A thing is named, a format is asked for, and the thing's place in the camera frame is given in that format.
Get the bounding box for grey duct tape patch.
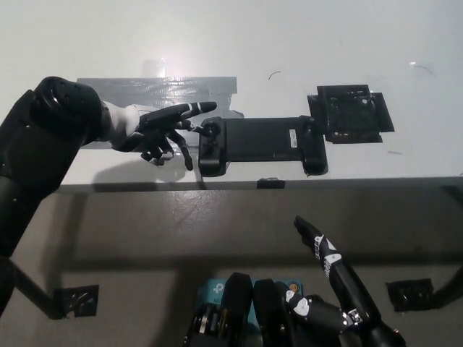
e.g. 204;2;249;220
76;75;247;151

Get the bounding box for teal cardboard box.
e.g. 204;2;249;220
197;277;303;328

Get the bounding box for black floor tape patch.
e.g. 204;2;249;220
385;278;435;312
53;284;100;321

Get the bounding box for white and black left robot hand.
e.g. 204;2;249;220
103;100;218;171

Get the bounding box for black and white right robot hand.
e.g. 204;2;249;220
285;215;385;332

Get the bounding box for black game controller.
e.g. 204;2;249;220
197;115;330;178

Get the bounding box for black square tape patch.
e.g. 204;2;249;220
306;85;395;145

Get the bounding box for black robot torso blocks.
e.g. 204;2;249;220
184;271;302;347

